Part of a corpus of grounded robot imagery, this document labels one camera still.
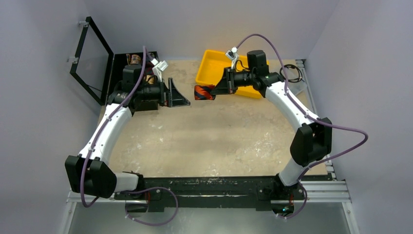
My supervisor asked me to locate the clear plastic parts box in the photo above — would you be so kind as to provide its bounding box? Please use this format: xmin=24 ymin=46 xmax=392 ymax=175
xmin=279 ymin=64 xmax=307 ymax=96

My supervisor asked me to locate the orange navy striped tie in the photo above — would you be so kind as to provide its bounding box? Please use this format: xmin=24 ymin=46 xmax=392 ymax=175
xmin=194 ymin=85 xmax=215 ymax=100

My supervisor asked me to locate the yellow plastic tray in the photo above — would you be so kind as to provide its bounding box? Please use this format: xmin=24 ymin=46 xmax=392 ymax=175
xmin=195 ymin=50 xmax=262 ymax=99

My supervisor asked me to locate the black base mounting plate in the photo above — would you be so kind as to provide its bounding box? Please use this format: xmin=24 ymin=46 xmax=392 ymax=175
xmin=114 ymin=175 xmax=305 ymax=215

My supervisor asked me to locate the black framed box lid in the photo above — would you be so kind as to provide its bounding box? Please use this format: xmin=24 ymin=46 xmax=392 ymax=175
xmin=68 ymin=16 xmax=114 ymax=106

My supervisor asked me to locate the rolled tie orange floral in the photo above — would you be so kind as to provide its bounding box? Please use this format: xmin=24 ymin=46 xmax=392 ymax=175
xmin=126 ymin=54 xmax=142 ymax=65

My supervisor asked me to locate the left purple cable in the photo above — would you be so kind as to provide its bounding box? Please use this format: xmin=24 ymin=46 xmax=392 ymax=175
xmin=80 ymin=45 xmax=179 ymax=227

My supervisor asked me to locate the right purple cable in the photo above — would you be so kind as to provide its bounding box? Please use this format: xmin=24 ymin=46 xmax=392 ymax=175
xmin=236 ymin=33 xmax=369 ymax=220

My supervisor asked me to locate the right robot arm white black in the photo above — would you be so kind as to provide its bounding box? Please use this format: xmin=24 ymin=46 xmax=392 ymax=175
xmin=210 ymin=48 xmax=332 ymax=198

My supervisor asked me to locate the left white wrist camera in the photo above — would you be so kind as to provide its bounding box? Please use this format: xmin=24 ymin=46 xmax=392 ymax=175
xmin=150 ymin=58 xmax=169 ymax=82

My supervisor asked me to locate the black tie storage box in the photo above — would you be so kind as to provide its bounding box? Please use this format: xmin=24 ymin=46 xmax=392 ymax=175
xmin=106 ymin=51 xmax=159 ymax=113

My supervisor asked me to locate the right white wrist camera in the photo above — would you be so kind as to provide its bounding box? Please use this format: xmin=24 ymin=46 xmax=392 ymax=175
xmin=225 ymin=47 xmax=239 ymax=69

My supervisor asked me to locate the rolled tie beige patterned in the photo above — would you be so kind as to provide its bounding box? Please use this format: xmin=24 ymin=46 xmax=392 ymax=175
xmin=145 ymin=75 xmax=156 ymax=84

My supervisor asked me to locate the black coiled cable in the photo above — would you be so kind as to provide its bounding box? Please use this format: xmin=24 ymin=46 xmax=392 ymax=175
xmin=279 ymin=64 xmax=304 ymax=83

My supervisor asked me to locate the purple cable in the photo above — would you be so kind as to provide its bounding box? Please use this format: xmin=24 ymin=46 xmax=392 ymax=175
xmin=236 ymin=33 xmax=369 ymax=220
xmin=80 ymin=45 xmax=179 ymax=227

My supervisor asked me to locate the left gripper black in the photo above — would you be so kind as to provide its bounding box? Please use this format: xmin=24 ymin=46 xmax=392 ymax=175
xmin=137 ymin=77 xmax=189 ymax=107

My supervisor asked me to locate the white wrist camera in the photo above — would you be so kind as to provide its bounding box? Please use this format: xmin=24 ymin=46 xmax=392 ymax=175
xmin=150 ymin=58 xmax=169 ymax=82
xmin=225 ymin=47 xmax=239 ymax=69

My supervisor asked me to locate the aluminium rail frame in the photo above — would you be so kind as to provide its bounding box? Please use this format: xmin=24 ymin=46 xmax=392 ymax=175
xmin=59 ymin=59 xmax=360 ymax=234

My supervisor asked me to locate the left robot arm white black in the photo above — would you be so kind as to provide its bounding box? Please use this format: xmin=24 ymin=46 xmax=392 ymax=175
xmin=65 ymin=63 xmax=190 ymax=202

